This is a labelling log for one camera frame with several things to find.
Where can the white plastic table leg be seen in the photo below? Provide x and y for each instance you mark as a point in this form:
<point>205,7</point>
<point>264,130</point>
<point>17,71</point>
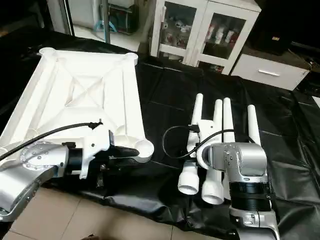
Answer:
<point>252,125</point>
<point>228,115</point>
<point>189,177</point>
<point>212,187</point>

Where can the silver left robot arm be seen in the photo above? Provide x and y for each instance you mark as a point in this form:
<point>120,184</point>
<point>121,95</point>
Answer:
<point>30,170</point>

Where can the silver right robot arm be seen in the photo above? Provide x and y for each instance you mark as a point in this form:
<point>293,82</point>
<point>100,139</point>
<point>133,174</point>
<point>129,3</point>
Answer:
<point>240,165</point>

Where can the black plastic mat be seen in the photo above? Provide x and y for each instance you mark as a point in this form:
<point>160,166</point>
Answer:
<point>165,90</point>

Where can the white plastic table top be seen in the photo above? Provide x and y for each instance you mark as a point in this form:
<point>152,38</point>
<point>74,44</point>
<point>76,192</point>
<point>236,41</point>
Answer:
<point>75,90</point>

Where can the light blue plastic object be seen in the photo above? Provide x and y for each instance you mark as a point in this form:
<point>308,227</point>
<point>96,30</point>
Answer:
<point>106,26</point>

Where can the grey metal pole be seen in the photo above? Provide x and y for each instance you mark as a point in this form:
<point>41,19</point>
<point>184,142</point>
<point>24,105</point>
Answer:
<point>105,20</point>

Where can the white drawer unit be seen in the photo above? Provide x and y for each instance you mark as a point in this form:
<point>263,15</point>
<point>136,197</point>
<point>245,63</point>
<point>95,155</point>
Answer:
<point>270,72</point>

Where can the white glass-door cabinet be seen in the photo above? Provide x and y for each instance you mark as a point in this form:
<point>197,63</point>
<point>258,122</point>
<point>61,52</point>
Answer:
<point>210,4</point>

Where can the black low cabinet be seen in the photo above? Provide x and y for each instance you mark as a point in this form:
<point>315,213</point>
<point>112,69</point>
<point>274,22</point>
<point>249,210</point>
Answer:
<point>285,25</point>

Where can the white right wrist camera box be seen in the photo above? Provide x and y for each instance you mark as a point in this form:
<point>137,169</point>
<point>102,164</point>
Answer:
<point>201,132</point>

